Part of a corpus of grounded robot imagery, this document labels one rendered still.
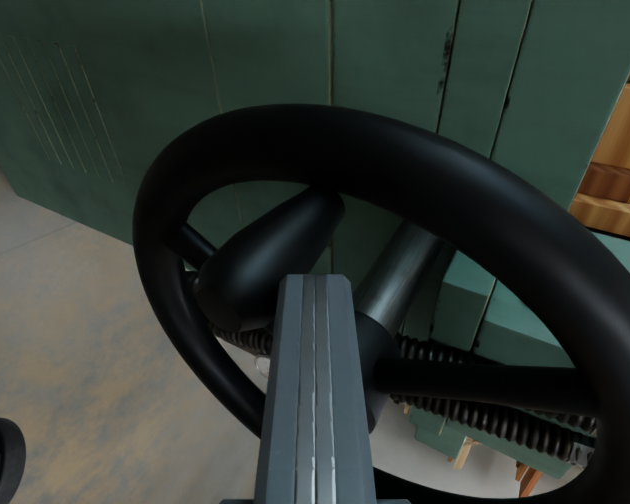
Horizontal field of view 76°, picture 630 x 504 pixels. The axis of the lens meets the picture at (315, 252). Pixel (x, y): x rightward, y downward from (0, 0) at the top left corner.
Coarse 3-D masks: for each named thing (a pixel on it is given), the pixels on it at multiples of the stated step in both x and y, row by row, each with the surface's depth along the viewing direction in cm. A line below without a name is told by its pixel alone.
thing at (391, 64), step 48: (336, 0) 28; (384, 0) 27; (432, 0) 25; (336, 48) 30; (384, 48) 28; (432, 48) 27; (336, 96) 32; (384, 96) 30; (432, 96) 29; (336, 240) 42; (384, 240) 38
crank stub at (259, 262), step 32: (320, 192) 13; (256, 224) 12; (288, 224) 12; (320, 224) 12; (224, 256) 10; (256, 256) 10; (288, 256) 11; (224, 288) 10; (256, 288) 10; (224, 320) 10; (256, 320) 10
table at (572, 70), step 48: (576, 0) 22; (624, 0) 21; (528, 48) 24; (576, 48) 23; (624, 48) 22; (528, 96) 26; (576, 96) 24; (528, 144) 27; (576, 144) 26; (576, 192) 28; (480, 288) 25; (432, 336) 29; (432, 432) 36
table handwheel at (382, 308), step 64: (192, 128) 17; (256, 128) 14; (320, 128) 13; (384, 128) 12; (192, 192) 18; (384, 192) 12; (448, 192) 11; (512, 192) 11; (192, 256) 22; (384, 256) 27; (512, 256) 11; (576, 256) 11; (192, 320) 28; (384, 320) 23; (576, 320) 12; (384, 384) 19; (448, 384) 17; (512, 384) 16; (576, 384) 14
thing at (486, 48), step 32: (480, 0) 24; (512, 0) 23; (480, 32) 25; (512, 32) 24; (480, 64) 26; (512, 64) 25; (448, 96) 28; (480, 96) 27; (448, 128) 29; (480, 128) 28; (448, 256) 36; (416, 320) 42
